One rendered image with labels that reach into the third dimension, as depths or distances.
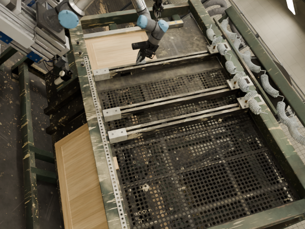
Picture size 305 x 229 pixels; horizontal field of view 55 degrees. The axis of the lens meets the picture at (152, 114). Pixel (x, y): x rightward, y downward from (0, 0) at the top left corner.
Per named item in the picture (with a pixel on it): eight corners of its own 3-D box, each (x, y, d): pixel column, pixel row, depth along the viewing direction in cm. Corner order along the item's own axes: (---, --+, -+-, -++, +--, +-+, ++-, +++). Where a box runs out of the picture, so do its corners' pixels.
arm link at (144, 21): (135, 20, 189) (149, 27, 194) (136, 28, 181) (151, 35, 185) (140, 9, 185) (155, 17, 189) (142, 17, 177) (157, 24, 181)
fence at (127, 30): (84, 37, 266) (83, 34, 263) (181, 22, 285) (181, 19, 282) (85, 41, 263) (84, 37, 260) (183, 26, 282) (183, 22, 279)
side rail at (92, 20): (81, 26, 284) (79, 16, 275) (185, 11, 306) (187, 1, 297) (81, 30, 281) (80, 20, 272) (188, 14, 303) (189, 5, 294)
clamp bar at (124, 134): (107, 134, 208) (105, 115, 189) (254, 101, 232) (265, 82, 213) (110, 146, 203) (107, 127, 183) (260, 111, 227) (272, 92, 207)
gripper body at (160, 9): (155, 13, 259) (156, 1, 249) (152, 7, 264) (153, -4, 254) (163, 12, 261) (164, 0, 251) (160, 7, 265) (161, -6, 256)
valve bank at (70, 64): (38, 42, 256) (58, 26, 249) (51, 51, 267) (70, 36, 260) (43, 84, 229) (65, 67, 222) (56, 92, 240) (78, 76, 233)
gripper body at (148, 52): (151, 60, 202) (160, 47, 195) (141, 57, 197) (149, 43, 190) (149, 52, 206) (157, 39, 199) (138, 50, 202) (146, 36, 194)
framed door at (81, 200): (56, 144, 257) (54, 143, 255) (104, 113, 241) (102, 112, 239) (69, 251, 208) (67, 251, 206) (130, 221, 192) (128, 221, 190)
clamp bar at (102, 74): (93, 74, 241) (89, 52, 221) (223, 51, 264) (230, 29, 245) (95, 83, 235) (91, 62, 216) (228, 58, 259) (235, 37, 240)
